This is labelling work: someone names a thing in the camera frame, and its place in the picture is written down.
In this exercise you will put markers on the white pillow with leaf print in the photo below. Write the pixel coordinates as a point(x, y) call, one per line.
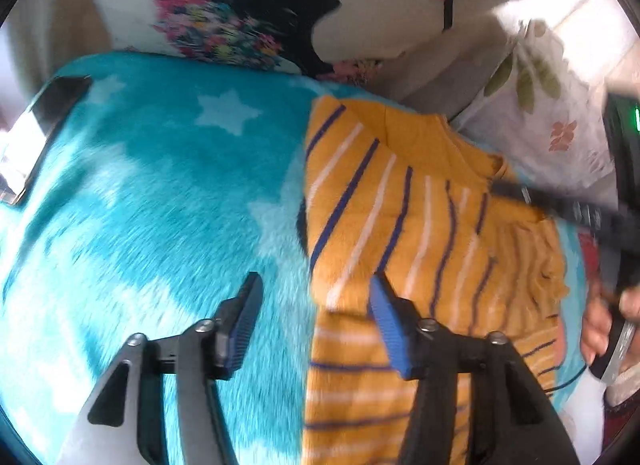
point(550, 95)

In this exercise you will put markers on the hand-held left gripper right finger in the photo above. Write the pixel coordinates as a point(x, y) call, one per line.
point(390, 326)

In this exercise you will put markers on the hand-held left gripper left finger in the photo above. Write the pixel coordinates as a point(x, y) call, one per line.
point(240, 331)

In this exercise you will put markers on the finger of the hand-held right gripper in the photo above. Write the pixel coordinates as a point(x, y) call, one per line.
point(560, 205)

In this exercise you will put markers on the black smartphone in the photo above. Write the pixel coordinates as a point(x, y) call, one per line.
point(40, 125)

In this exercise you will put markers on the white pillow with figure print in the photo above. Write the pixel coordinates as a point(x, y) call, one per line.
point(390, 5)

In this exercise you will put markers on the yellow striped sweater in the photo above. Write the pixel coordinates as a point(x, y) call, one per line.
point(400, 195)

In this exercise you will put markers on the teal cartoon star blanket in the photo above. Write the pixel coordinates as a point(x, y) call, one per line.
point(150, 220)

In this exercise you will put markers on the person's right hand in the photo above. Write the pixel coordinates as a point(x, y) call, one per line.
point(595, 330)

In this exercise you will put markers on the beige curtain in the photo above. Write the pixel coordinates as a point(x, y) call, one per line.
point(50, 35)

